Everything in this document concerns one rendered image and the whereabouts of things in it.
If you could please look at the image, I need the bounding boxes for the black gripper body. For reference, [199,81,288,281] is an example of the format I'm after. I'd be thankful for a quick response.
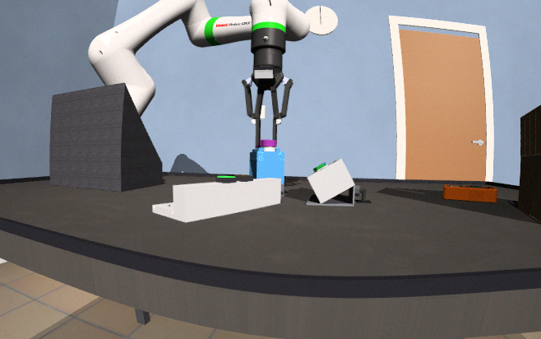
[251,48,284,91]

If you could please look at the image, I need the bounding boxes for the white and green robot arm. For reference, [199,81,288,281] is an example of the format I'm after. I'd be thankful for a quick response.
[88,0,310,117]

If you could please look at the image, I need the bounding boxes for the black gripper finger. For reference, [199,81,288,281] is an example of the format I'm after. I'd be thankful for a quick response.
[242,77,264,146]
[270,77,293,141]

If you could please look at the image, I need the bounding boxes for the dark grey table edge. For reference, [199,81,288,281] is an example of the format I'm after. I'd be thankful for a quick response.
[0,178,541,298]

